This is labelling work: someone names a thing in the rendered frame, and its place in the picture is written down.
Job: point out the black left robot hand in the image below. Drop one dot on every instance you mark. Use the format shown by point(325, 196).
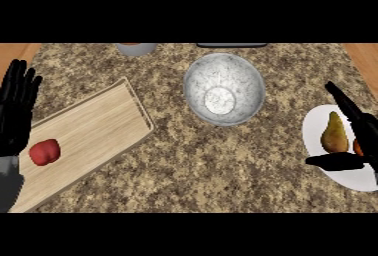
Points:
point(15, 110)

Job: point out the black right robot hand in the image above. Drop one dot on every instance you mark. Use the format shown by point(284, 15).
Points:
point(362, 126)

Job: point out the pale wooden cutting board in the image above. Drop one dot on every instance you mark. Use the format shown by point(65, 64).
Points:
point(83, 140)

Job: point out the white plate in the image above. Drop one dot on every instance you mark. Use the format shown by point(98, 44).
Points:
point(319, 133)

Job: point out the dark flat appliance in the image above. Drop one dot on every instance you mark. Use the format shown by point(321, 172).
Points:
point(230, 44)

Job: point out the grey marbled bowl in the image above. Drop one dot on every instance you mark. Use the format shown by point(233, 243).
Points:
point(223, 89)

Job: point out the grey cup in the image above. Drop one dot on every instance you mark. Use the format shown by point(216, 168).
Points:
point(136, 48)

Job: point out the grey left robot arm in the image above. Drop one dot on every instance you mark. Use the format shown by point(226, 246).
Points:
point(9, 183)

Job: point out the yellow-brown pear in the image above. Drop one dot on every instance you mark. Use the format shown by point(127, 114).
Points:
point(334, 133)

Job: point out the red apple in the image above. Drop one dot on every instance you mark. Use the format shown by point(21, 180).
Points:
point(44, 152)

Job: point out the orange-red tomato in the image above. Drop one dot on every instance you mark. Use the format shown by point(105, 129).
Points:
point(357, 148)

